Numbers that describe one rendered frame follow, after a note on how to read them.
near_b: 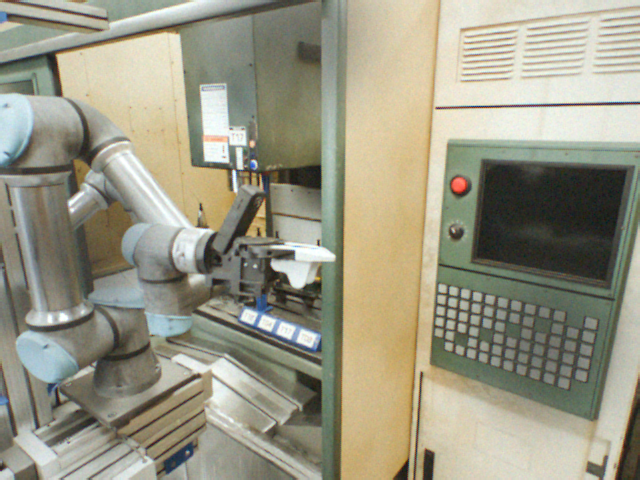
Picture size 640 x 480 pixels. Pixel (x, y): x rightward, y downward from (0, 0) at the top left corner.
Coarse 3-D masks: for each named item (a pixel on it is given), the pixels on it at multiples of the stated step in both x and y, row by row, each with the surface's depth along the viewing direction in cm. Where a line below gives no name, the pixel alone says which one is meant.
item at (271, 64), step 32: (320, 0) 182; (192, 32) 177; (224, 32) 166; (256, 32) 158; (288, 32) 171; (320, 32) 186; (192, 64) 181; (224, 64) 170; (256, 64) 161; (288, 64) 174; (320, 64) 189; (192, 96) 186; (256, 96) 164; (288, 96) 177; (320, 96) 193; (192, 128) 190; (256, 128) 167; (288, 128) 180; (320, 128) 197; (192, 160) 195; (288, 160) 183; (320, 160) 201
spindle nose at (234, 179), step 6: (228, 174) 202; (234, 174) 200; (240, 174) 199; (246, 174) 200; (252, 174) 201; (258, 174) 205; (228, 180) 203; (234, 180) 200; (240, 180) 200; (246, 180) 200; (252, 180) 202; (258, 180) 206; (228, 186) 204; (234, 186) 201; (240, 186) 201; (258, 186) 206
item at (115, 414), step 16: (176, 368) 110; (64, 384) 103; (80, 384) 103; (160, 384) 103; (176, 384) 103; (80, 400) 97; (96, 400) 97; (112, 400) 97; (128, 400) 97; (144, 400) 97; (160, 400) 106; (64, 416) 99; (80, 416) 101; (96, 416) 93; (112, 416) 92; (128, 416) 94; (48, 432) 95; (96, 432) 95; (64, 448) 89
